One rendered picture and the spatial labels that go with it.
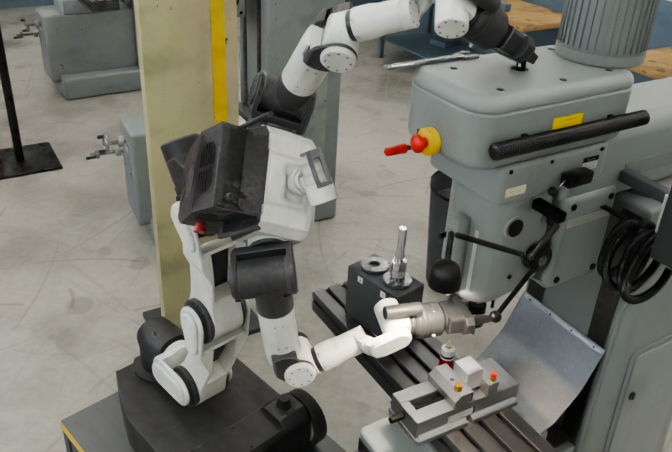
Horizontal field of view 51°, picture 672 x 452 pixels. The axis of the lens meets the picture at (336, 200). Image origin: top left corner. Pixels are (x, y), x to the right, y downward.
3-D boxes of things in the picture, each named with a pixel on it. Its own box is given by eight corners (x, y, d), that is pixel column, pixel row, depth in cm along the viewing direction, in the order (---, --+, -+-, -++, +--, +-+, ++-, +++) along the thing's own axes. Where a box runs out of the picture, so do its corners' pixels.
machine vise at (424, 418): (417, 447, 182) (421, 416, 176) (386, 409, 193) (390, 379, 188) (519, 404, 197) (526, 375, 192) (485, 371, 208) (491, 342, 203)
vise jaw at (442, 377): (454, 409, 185) (456, 398, 183) (427, 379, 194) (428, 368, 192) (472, 402, 187) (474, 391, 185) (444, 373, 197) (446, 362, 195)
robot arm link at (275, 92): (274, 55, 164) (258, 85, 176) (268, 86, 160) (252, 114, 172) (320, 70, 168) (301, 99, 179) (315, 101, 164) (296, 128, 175)
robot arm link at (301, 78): (319, -9, 147) (286, 51, 166) (310, 39, 141) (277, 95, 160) (369, 11, 150) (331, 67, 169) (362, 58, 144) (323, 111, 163)
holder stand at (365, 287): (392, 347, 216) (397, 294, 206) (344, 312, 230) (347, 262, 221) (418, 331, 223) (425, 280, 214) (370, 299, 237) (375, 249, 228)
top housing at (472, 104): (471, 178, 138) (483, 102, 131) (395, 131, 158) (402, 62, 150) (627, 139, 160) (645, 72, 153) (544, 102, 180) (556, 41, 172)
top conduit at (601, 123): (498, 163, 135) (501, 147, 133) (483, 155, 138) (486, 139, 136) (648, 127, 156) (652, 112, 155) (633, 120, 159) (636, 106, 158)
